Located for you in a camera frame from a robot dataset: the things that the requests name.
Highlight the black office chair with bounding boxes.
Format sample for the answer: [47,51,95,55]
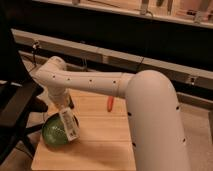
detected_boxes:
[0,20,48,165]

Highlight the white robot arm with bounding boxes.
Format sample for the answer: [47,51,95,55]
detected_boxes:
[35,56,191,171]

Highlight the green ceramic bowl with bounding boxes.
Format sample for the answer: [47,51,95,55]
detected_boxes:
[42,113,77,147]

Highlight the orange carrot toy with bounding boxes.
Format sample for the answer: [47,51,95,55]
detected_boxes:
[107,96,114,112]

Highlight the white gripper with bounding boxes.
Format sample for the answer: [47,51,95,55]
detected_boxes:
[48,90,70,109]

